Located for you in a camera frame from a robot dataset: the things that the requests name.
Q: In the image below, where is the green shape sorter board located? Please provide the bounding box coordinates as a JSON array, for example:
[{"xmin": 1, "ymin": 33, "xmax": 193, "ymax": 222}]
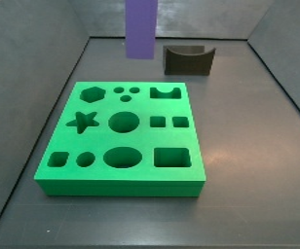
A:
[{"xmin": 33, "ymin": 82, "xmax": 206, "ymax": 196}]

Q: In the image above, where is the dark arch block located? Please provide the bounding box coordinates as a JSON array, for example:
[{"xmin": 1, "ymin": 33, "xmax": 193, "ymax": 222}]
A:
[{"xmin": 163, "ymin": 45, "xmax": 216, "ymax": 76}]

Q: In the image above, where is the purple flat gripper finger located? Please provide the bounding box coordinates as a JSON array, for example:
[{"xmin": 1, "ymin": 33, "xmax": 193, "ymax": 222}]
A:
[{"xmin": 124, "ymin": 0, "xmax": 157, "ymax": 59}]

